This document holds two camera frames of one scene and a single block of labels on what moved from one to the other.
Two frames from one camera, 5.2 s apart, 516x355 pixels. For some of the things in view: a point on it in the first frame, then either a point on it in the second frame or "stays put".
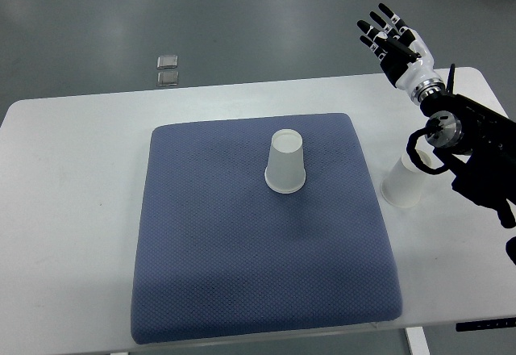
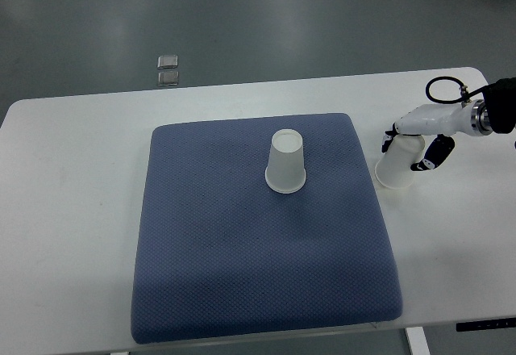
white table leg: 417,340 stays put
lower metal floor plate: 168,78 stays put
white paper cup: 403,183 → 393,169
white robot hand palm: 420,71 → 474,118
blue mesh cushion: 220,254 stays put
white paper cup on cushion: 285,171 stays put
